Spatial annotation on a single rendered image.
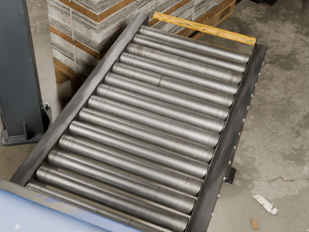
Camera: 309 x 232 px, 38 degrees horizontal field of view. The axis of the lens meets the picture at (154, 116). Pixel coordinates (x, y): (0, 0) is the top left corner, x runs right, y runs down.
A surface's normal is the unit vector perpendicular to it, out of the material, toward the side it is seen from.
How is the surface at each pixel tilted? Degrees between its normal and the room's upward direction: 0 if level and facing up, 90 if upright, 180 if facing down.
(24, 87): 90
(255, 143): 0
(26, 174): 0
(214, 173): 0
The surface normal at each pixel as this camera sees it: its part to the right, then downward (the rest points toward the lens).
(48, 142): 0.07, -0.70
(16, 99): 0.20, 0.71
